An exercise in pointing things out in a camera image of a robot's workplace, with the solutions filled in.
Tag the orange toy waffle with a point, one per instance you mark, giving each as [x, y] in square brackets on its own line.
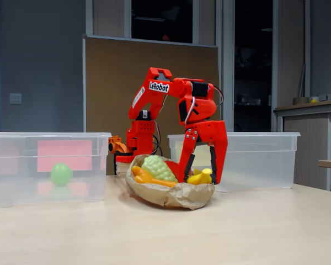
[165, 183]

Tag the green toy apple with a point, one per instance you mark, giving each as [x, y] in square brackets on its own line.
[60, 174]

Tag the yellow toy banana bunch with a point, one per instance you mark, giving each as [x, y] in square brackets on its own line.
[201, 178]

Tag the orange toy croissant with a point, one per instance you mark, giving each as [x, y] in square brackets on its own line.
[140, 174]

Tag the brown cork pin board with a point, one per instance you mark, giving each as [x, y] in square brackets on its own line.
[113, 69]

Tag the clear plastic bin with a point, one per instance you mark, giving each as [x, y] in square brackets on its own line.
[259, 165]
[13, 171]

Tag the red robot arm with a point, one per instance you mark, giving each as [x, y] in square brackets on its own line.
[143, 96]

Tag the dark glass door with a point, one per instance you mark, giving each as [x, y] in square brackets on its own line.
[252, 69]

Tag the grey roller shutter cabinet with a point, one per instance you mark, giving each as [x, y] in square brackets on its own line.
[306, 143]

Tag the light green toy grapes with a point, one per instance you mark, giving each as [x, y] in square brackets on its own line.
[157, 167]

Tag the white light switch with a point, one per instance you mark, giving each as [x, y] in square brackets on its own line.
[15, 98]

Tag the dark window pane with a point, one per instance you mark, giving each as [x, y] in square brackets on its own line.
[160, 19]

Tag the crumpled brown paper bag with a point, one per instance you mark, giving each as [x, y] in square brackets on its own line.
[168, 196]

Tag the small yellow object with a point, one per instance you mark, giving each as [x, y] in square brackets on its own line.
[314, 100]

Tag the yellow-green paper label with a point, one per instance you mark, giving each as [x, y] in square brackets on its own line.
[202, 156]

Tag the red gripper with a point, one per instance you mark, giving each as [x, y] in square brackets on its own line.
[213, 133]

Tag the wooden base block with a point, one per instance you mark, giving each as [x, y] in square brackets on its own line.
[122, 168]

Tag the pink paper label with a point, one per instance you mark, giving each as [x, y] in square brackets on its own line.
[63, 151]

